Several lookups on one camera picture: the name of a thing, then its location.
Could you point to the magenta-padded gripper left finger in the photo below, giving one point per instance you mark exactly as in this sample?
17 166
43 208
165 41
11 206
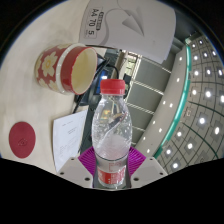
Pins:
76 170

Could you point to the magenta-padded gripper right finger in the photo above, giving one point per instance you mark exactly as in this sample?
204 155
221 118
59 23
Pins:
146 170

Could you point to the clear red-capped water bottle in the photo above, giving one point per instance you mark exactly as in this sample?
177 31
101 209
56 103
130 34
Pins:
111 136

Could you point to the printed white paper sheet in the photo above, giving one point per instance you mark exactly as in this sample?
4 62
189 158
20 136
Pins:
68 140

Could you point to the flat round red coaster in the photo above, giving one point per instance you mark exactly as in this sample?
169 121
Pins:
22 139

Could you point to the round ceiling lights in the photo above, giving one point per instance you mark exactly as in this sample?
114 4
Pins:
202 120

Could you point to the red floral ceramic mug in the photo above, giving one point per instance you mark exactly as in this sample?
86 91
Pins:
53 68

